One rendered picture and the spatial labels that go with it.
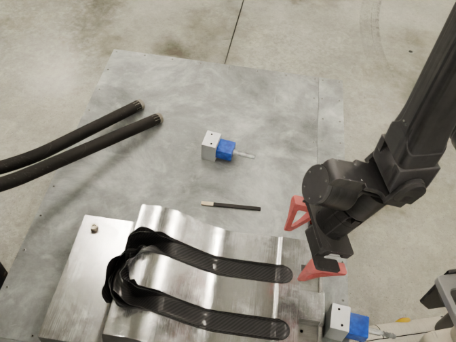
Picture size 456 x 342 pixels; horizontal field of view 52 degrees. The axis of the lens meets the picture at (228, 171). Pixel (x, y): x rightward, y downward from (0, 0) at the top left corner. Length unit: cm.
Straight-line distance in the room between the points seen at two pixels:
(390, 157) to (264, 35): 236
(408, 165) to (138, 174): 70
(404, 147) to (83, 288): 63
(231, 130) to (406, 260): 112
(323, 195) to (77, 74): 219
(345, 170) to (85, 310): 54
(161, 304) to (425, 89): 55
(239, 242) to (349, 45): 222
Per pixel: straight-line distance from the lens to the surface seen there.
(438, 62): 56
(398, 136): 63
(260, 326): 88
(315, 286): 96
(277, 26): 307
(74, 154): 110
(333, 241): 75
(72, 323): 93
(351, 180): 65
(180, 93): 134
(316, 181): 66
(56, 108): 254
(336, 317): 95
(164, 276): 87
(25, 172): 106
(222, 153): 115
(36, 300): 103
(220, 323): 88
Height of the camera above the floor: 171
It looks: 52 degrees down
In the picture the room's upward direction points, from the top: 6 degrees clockwise
